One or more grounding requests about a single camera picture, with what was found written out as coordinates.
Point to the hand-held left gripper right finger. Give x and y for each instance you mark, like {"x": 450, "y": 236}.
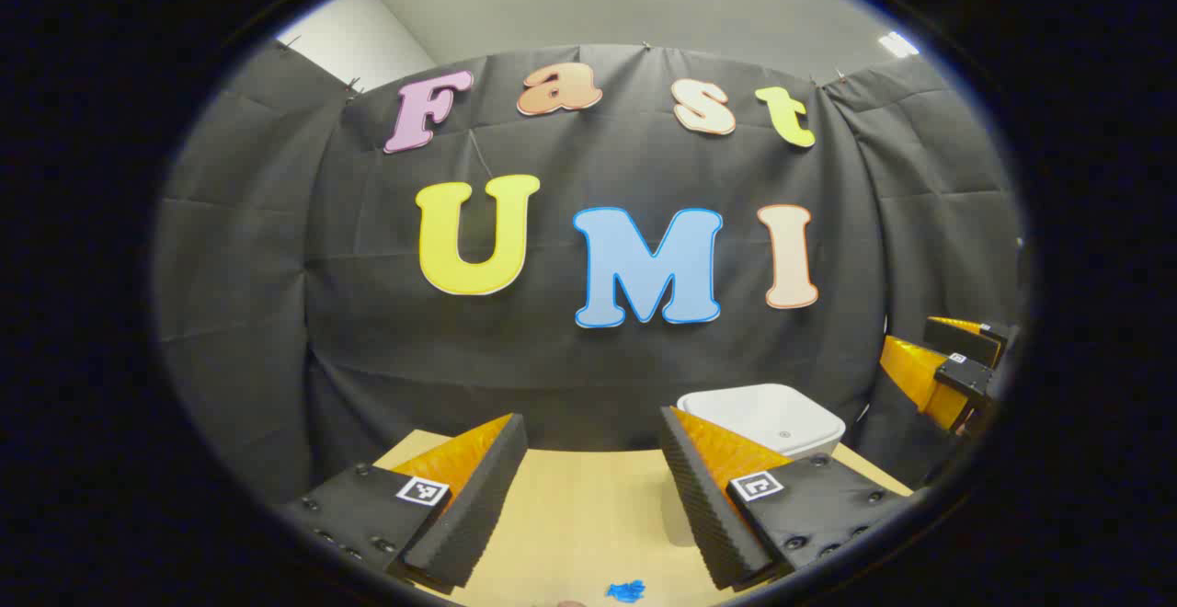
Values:
{"x": 703, "y": 515}

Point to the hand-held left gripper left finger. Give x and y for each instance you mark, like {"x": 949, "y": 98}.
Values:
{"x": 478, "y": 506}

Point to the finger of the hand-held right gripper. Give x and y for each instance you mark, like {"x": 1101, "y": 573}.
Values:
{"x": 961, "y": 340}
{"x": 961, "y": 377}

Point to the blue paper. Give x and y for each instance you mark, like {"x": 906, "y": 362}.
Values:
{"x": 627, "y": 591}

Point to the white desktop garbage bin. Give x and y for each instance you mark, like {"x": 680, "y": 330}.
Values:
{"x": 763, "y": 414}

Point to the wooden desktop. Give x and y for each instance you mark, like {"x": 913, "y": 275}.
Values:
{"x": 588, "y": 515}

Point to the black backdrop cloth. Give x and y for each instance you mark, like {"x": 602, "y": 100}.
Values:
{"x": 368, "y": 331}

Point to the ceiling light panel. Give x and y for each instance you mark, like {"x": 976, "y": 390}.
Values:
{"x": 898, "y": 44}

